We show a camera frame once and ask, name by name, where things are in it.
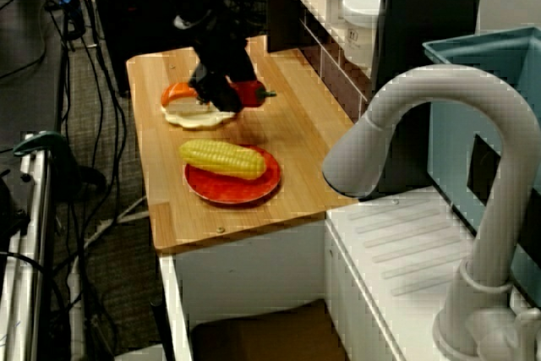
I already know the white toy kitchen cabinet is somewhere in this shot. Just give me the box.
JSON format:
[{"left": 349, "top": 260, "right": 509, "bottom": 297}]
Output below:
[{"left": 158, "top": 189, "right": 541, "bottom": 361}]

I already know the blue plastic bin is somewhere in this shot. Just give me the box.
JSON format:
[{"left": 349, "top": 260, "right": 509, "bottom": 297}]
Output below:
[{"left": 422, "top": 25, "right": 541, "bottom": 307}]

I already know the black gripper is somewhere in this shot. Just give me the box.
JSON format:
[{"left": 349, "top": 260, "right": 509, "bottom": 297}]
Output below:
[{"left": 188, "top": 18, "right": 257, "bottom": 112}]

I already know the yellow corn cob toy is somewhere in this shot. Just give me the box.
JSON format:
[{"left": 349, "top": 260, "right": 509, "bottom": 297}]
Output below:
[{"left": 178, "top": 138, "right": 267, "bottom": 181}]

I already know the metal frame rail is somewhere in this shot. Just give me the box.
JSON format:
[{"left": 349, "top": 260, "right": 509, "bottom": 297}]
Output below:
[{"left": 0, "top": 132, "right": 56, "bottom": 361}]

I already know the grey toy faucet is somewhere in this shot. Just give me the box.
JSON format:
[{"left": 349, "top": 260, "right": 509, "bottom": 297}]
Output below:
[{"left": 321, "top": 63, "right": 541, "bottom": 361}]

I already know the red chili pepper toy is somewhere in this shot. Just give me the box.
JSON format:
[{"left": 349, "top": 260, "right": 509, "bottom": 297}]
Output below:
[{"left": 227, "top": 79, "right": 278, "bottom": 108}]

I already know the green clamp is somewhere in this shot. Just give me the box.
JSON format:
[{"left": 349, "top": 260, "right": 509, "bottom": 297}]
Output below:
[{"left": 12, "top": 131, "right": 84, "bottom": 193}]

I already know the tiled backsplash shelf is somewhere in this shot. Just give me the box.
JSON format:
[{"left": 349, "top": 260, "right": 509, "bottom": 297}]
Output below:
[{"left": 265, "top": 0, "right": 377, "bottom": 121}]

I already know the red round plate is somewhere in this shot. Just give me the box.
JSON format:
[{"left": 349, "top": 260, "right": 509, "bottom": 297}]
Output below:
[{"left": 183, "top": 144, "right": 283, "bottom": 206}]

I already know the black mount knob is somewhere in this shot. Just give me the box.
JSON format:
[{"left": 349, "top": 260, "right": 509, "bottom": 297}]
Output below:
[{"left": 0, "top": 168, "right": 30, "bottom": 248}]

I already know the black rod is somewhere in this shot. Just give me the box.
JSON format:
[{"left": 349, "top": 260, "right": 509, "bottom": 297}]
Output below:
[{"left": 150, "top": 296, "right": 177, "bottom": 361}]

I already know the cream scalloped plate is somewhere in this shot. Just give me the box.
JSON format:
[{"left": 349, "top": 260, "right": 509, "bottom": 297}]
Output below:
[{"left": 162, "top": 101, "right": 238, "bottom": 130}]

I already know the black cable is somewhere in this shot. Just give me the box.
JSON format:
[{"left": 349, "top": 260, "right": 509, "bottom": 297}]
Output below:
[
  {"left": 50, "top": 0, "right": 128, "bottom": 277},
  {"left": 0, "top": 0, "right": 48, "bottom": 79},
  {"left": 0, "top": 252, "right": 71, "bottom": 336}
]

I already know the black upright post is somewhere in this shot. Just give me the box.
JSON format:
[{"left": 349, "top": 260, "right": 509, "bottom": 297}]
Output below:
[{"left": 371, "top": 0, "right": 487, "bottom": 201}]

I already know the salmon sushi toy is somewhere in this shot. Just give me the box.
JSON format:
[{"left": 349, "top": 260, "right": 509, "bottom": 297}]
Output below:
[{"left": 160, "top": 80, "right": 202, "bottom": 116}]

